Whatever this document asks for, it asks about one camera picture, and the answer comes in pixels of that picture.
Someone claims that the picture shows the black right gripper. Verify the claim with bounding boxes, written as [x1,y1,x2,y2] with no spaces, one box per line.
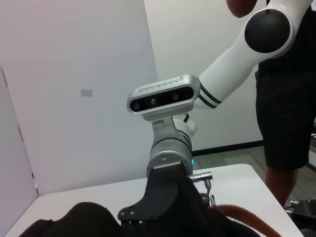
[117,164,211,223]

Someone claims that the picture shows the black food bag orange handles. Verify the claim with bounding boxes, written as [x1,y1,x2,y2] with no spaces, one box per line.
[18,201,279,237]

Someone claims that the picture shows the black box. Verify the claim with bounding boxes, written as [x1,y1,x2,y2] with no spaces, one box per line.
[286,199,316,237]

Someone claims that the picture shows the person in black clothes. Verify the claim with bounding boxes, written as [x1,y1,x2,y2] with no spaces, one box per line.
[226,0,316,208]

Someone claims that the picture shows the right gripper connector cable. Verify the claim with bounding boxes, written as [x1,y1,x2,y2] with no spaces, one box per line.
[189,172,214,198]

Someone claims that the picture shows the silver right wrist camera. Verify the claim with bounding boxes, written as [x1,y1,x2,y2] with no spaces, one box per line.
[126,74,201,122]

